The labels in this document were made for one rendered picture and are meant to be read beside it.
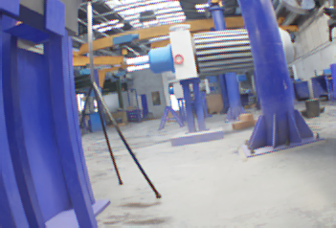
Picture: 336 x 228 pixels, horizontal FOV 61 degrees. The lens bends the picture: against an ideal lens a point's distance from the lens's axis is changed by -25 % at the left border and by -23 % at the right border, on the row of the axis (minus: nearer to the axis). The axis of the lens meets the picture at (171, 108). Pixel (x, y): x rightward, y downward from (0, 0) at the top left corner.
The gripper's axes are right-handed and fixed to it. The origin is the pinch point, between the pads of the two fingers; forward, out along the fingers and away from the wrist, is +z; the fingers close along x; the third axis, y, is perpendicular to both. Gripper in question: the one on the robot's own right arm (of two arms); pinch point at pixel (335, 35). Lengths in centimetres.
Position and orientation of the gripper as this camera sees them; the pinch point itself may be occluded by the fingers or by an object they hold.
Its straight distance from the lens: 201.7
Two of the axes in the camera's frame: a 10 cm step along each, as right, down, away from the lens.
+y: 9.6, 2.6, 1.2
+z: -2.3, 9.5, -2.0
